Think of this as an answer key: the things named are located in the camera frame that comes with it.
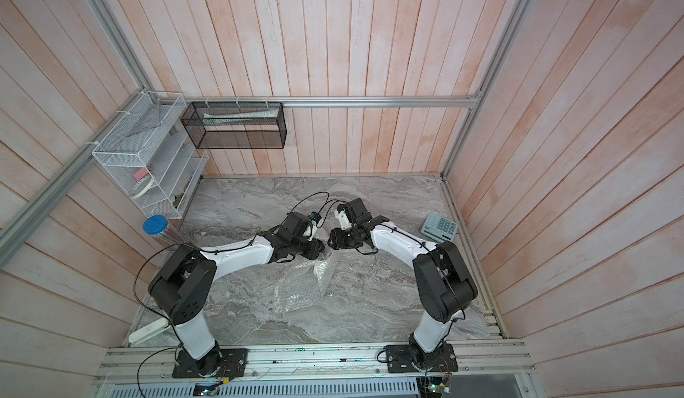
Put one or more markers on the aluminium frame horizontal bar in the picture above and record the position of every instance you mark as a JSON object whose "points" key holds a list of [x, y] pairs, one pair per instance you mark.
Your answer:
{"points": [[348, 102]]}

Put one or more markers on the grey desk calculator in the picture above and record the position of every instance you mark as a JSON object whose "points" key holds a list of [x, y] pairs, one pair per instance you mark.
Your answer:
{"points": [[439, 228]]}

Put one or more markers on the white power strip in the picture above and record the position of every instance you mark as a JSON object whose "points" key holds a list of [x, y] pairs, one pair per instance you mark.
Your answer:
{"points": [[147, 332]]}

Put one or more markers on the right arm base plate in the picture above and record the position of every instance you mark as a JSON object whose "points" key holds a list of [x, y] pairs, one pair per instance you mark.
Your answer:
{"points": [[411, 358]]}

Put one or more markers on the white wire mesh shelf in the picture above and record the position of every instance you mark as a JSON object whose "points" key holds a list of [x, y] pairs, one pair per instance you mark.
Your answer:
{"points": [[148, 133]]}

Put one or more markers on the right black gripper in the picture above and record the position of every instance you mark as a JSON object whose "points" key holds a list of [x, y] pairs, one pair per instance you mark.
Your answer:
{"points": [[337, 240]]}

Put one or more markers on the pink eraser block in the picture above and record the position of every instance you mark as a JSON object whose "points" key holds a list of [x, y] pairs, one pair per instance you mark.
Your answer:
{"points": [[141, 173]]}

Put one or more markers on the ruler in black basket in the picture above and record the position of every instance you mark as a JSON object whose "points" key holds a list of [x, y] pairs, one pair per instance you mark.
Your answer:
{"points": [[258, 117]]}

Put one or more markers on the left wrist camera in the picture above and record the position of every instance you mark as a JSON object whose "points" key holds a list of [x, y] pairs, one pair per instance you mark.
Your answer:
{"points": [[315, 217]]}

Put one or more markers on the black wire mesh basket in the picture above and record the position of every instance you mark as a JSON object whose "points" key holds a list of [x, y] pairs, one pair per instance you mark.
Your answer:
{"points": [[238, 137]]}

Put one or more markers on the white tape roll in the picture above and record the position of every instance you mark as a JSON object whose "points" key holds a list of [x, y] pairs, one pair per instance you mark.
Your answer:
{"points": [[142, 186]]}

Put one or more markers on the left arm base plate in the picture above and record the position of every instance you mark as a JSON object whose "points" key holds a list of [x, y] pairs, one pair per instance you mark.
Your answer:
{"points": [[209, 363]]}

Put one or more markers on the aluminium mounting rail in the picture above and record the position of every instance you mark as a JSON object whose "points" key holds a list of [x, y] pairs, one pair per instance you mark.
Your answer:
{"points": [[144, 365]]}

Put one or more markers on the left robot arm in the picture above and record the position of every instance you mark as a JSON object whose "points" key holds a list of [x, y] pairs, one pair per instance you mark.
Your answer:
{"points": [[182, 285]]}

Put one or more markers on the blue lid straw jar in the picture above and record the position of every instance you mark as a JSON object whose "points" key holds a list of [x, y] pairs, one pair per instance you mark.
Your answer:
{"points": [[160, 228]]}

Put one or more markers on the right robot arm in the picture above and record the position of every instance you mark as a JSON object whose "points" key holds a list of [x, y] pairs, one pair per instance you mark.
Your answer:
{"points": [[444, 282]]}

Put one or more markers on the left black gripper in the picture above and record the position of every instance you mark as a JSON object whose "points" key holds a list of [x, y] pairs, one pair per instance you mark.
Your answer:
{"points": [[315, 249]]}

